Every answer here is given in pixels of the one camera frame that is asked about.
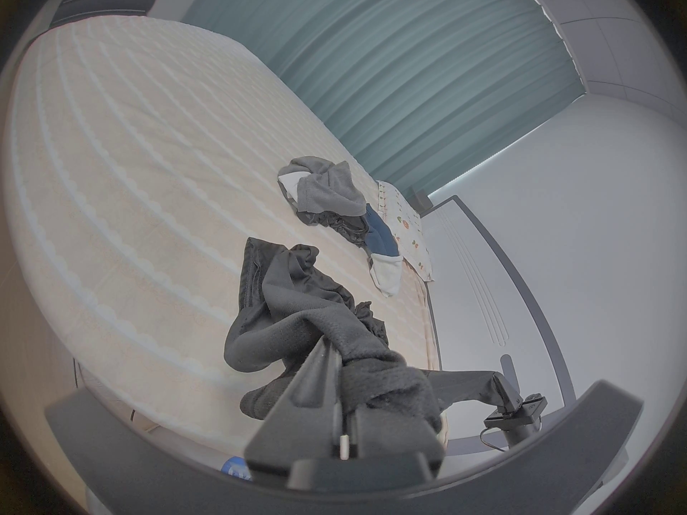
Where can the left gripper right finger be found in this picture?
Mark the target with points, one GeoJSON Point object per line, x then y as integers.
{"type": "Point", "coordinates": [397, 438]}

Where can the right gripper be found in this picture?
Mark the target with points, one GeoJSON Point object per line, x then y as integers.
{"type": "Point", "coordinates": [507, 392]}

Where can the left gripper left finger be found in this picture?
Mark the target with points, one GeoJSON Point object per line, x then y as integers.
{"type": "Point", "coordinates": [311, 405]}

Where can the black T-shirt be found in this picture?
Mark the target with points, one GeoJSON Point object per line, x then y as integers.
{"type": "Point", "coordinates": [279, 309]}

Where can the pile of clothes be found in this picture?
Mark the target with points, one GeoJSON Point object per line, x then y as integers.
{"type": "Point", "coordinates": [327, 191]}

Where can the bed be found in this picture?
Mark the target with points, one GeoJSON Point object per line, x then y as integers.
{"type": "Point", "coordinates": [134, 180]}

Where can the white printed pillow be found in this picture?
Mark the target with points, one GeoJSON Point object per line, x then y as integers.
{"type": "Point", "coordinates": [408, 223]}

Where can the grey bedside table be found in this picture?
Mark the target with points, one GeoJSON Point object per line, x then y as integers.
{"type": "Point", "coordinates": [419, 199]}

